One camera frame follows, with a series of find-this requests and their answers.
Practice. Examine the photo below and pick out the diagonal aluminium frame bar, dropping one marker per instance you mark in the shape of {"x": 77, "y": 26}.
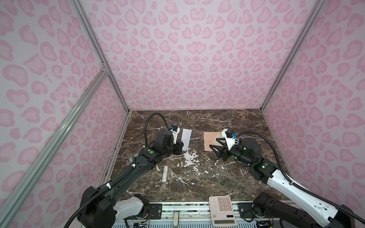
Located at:
{"x": 15, "y": 201}

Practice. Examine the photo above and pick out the peach pink envelope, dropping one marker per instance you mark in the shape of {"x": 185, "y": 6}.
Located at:
{"x": 210, "y": 138}

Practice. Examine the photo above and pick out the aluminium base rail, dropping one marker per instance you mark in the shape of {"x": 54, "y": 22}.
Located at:
{"x": 196, "y": 214}

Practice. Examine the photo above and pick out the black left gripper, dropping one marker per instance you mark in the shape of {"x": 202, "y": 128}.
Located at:
{"x": 179, "y": 145}

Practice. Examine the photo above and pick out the white glue stick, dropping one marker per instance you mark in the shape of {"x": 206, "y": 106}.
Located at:
{"x": 165, "y": 174}

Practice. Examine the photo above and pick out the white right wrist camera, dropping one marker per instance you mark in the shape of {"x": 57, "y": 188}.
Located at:
{"x": 228, "y": 136}

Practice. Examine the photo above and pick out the white clip on rail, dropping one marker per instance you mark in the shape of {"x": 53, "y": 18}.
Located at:
{"x": 176, "y": 219}

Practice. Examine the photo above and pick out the white letter paper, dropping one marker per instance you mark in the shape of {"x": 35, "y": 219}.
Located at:
{"x": 186, "y": 136}

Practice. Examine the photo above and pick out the pink white calculator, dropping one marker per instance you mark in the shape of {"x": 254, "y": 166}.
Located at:
{"x": 221, "y": 211}

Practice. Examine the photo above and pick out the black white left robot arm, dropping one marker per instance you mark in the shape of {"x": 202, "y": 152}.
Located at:
{"x": 101, "y": 207}

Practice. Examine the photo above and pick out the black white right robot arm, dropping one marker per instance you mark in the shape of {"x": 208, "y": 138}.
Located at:
{"x": 311, "y": 211}

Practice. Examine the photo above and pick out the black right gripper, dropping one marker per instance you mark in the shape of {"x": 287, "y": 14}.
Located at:
{"x": 221, "y": 149}

